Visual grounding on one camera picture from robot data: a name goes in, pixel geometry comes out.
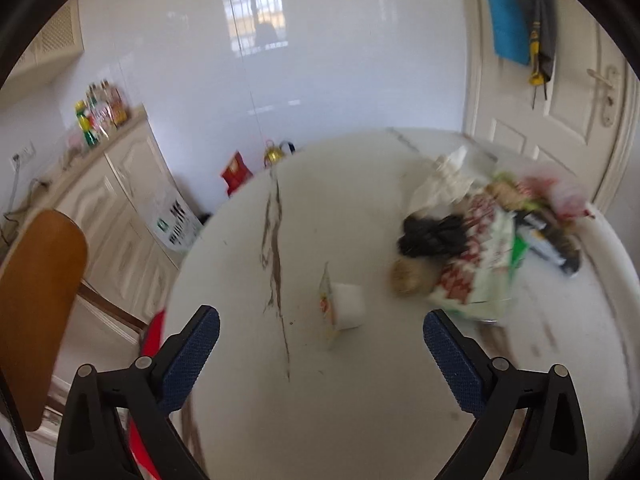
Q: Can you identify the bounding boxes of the cream kitchen cabinet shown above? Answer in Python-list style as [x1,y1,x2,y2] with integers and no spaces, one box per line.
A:
[10,105,189,321]

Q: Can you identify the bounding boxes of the red white snack bag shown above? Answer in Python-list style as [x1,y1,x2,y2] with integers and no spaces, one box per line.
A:
[428,192,528,323]

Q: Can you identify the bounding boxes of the brown round food scrap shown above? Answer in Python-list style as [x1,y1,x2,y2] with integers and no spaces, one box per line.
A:
[390,256,442,296]

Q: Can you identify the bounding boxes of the black plastic bag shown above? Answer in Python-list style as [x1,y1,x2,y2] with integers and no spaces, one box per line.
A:
[397,214,468,258]

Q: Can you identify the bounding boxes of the black snack wrapper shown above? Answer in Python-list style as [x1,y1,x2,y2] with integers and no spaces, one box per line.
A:
[515,210,582,276]

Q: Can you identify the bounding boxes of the brown wooden chair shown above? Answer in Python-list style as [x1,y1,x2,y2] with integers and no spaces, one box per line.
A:
[1,209,148,431]

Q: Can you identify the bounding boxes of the white crumpled tissue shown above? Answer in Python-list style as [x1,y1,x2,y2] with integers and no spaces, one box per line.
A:
[407,146,474,217]

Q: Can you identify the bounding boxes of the red packet on floor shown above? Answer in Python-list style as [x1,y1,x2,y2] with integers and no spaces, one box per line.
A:
[220,152,253,197]

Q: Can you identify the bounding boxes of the pink plastic bag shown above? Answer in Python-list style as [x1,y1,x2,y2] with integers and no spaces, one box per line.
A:
[520,162,591,221]

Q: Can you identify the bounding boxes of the bottles on counter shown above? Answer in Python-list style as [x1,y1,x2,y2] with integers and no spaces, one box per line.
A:
[75,79,129,148]

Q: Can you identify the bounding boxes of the white panel door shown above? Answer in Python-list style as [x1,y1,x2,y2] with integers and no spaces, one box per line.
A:
[463,0,639,211]

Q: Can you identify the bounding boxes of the blue apron on door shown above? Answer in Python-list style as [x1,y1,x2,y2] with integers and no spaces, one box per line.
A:
[488,0,529,66]

